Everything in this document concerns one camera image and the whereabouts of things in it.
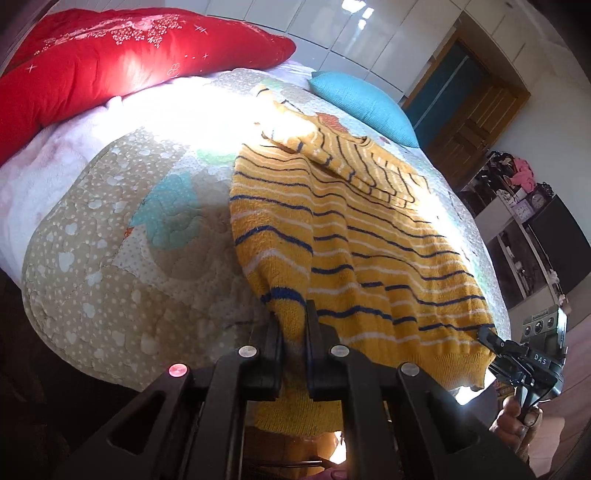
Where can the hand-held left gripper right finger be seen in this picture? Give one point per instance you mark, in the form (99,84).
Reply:
(317,357)

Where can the cluttered shelf unit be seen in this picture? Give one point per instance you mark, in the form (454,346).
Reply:
(512,230)

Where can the teal pillow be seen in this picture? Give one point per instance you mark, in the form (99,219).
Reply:
(364,104)

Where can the white glossy wardrobe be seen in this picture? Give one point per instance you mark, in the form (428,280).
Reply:
(351,41)

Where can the red pillow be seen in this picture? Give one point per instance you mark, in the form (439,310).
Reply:
(115,64)

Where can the person's right hand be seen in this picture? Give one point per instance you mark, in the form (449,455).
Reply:
(512,424)

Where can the beige patterned quilted bedspread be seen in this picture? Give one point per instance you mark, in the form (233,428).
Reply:
(138,258)

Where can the black screen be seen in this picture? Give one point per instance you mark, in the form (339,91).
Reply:
(565,249)

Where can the small round clock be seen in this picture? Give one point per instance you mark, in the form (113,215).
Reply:
(538,201)

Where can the yellow striped knit sweater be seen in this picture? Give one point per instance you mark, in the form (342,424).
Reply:
(369,258)

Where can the wooden door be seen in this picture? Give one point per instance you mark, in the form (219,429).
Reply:
(466,115)

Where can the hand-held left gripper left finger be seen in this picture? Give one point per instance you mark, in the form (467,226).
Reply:
(269,362)

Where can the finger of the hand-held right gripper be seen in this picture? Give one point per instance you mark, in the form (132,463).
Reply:
(496,342)
(508,374)

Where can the pink cloth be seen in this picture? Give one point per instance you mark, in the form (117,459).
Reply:
(524,173)

